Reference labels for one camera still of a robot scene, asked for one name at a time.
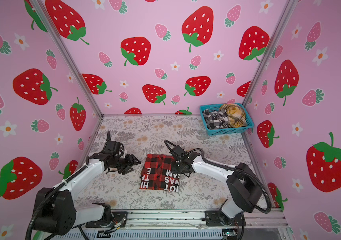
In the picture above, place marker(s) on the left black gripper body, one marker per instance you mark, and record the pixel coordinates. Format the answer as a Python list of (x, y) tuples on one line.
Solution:
[(124, 164)]

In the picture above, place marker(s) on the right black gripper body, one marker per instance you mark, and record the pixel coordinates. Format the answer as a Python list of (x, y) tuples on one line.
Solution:
[(176, 166)]

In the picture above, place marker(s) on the red black plaid shirt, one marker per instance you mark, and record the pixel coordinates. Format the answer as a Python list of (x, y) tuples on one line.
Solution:
[(157, 174)]

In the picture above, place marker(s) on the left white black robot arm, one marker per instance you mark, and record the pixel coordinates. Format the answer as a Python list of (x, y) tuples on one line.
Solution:
[(54, 210)]

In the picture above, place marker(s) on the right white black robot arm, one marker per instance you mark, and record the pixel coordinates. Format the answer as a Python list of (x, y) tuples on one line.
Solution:
[(244, 187)]

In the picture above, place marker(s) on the black white plaid shirt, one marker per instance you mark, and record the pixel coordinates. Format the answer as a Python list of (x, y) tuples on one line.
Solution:
[(216, 119)]

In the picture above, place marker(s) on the yellow plaid shirt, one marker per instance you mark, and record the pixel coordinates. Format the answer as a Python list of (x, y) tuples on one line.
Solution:
[(236, 115)]

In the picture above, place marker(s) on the teal plastic basket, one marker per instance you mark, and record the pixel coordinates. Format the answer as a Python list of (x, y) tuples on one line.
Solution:
[(230, 130)]

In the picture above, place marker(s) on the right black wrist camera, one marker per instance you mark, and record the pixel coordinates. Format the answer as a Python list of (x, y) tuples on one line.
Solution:
[(178, 152)]

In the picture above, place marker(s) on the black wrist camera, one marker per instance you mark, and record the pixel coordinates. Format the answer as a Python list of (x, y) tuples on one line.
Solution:
[(113, 148), (178, 152)]

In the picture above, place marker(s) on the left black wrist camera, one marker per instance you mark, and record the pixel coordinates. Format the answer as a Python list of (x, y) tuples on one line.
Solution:
[(113, 148)]

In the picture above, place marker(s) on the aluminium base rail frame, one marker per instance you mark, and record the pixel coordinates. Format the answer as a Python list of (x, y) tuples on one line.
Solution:
[(186, 224)]

